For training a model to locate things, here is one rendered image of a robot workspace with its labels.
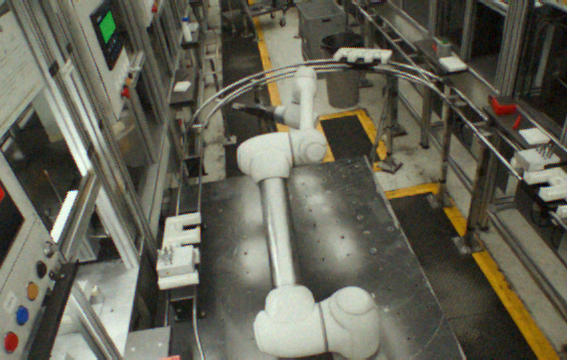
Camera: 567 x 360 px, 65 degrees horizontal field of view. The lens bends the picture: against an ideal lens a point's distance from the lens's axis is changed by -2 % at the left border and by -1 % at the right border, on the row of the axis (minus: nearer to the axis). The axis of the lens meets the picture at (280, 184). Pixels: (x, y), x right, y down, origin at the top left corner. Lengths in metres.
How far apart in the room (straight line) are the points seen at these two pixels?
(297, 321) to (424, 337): 0.48
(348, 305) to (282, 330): 0.21
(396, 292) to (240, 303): 0.60
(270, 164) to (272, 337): 0.56
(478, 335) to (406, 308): 0.86
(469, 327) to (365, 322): 1.22
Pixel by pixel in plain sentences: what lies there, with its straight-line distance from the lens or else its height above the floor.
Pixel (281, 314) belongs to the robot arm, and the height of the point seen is 0.93.
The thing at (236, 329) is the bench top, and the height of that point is 0.68.
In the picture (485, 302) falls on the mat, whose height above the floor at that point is 0.01.
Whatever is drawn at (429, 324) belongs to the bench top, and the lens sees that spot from 1.72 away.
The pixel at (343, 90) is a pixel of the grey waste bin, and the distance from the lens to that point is 4.28.
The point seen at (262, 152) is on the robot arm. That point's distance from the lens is 1.56.
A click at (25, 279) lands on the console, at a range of 1.05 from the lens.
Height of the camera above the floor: 2.07
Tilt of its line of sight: 37 degrees down
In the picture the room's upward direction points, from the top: 9 degrees counter-clockwise
